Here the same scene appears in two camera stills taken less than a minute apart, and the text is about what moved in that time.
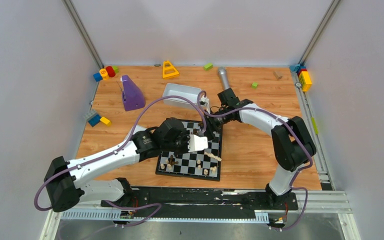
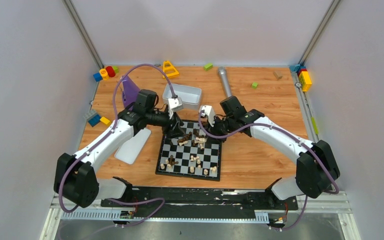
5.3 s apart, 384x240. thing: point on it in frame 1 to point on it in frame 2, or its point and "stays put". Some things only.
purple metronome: x=133 y=97 stays put
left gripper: x=185 y=144 to x=172 y=125
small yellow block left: x=105 y=121 stays put
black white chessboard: x=204 y=164 stays put
